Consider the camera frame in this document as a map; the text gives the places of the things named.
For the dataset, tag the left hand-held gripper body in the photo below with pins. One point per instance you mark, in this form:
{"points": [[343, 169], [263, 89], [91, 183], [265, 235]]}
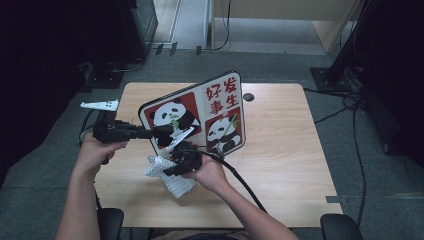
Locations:
{"points": [[113, 131]]}

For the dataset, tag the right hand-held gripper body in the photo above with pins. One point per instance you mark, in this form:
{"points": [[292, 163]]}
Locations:
{"points": [[190, 160]]}

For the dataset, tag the white knitted cloth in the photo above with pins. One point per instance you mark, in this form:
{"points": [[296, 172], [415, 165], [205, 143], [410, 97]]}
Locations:
{"points": [[180, 186]]}

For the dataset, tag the person's right hand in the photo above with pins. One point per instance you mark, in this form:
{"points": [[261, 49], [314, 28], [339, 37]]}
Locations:
{"points": [[210, 175]]}

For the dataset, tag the person's left hand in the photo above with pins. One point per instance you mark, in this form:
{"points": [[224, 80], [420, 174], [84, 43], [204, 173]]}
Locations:
{"points": [[93, 156]]}

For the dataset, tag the black metal stand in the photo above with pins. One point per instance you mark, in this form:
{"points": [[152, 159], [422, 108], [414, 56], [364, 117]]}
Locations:
{"points": [[330, 81], [103, 80]]}

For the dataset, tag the black table grommet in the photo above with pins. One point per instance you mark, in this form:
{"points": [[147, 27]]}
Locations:
{"points": [[248, 97]]}

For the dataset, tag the dark cabinet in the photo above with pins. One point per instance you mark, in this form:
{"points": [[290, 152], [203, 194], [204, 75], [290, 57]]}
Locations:
{"points": [[146, 20]]}

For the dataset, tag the grey tape strip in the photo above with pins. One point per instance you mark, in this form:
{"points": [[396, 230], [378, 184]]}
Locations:
{"points": [[335, 199]]}

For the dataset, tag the wooden cabinet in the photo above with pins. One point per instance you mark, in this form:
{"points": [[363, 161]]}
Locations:
{"points": [[266, 8]]}

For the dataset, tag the black stand leg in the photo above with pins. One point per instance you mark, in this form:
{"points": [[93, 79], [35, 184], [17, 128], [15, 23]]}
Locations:
{"points": [[380, 116]]}

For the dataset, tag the small black bracket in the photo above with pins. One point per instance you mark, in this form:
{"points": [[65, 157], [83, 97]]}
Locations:
{"points": [[173, 49], [198, 50], [159, 49]]}

